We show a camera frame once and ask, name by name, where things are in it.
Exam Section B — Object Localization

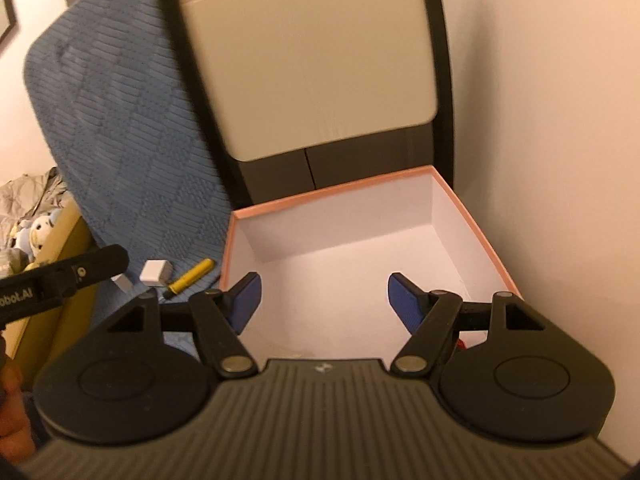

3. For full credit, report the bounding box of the white charger adapter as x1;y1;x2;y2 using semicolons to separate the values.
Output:
139;259;174;289

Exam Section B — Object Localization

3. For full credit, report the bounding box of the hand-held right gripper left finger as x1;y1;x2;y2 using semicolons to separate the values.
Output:
106;271;264;379

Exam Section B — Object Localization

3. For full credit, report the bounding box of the person's left hand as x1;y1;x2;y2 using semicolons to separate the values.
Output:
0;360;38;467

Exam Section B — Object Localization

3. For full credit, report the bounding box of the blue and white plush toy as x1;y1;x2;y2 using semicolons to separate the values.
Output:
12;207;64;267

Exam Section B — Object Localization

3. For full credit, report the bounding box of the dark picture frame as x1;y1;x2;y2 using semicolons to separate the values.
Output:
0;0;17;44

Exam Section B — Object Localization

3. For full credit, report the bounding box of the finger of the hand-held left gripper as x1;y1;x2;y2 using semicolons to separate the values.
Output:
47;244;131;297

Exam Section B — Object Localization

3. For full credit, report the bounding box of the yellow marker pen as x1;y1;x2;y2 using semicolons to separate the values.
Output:
160;258;216;302

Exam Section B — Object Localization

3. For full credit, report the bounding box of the blue textured blanket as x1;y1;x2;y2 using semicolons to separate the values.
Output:
22;0;237;356

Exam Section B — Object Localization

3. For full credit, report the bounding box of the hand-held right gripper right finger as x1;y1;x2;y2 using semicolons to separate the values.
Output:
388;272;547;377

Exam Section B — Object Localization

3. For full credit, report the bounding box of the beige and black chair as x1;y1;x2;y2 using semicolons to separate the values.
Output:
155;0;457;211

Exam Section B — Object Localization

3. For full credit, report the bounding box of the white box with pink rim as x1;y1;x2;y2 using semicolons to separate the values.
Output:
220;164;524;361

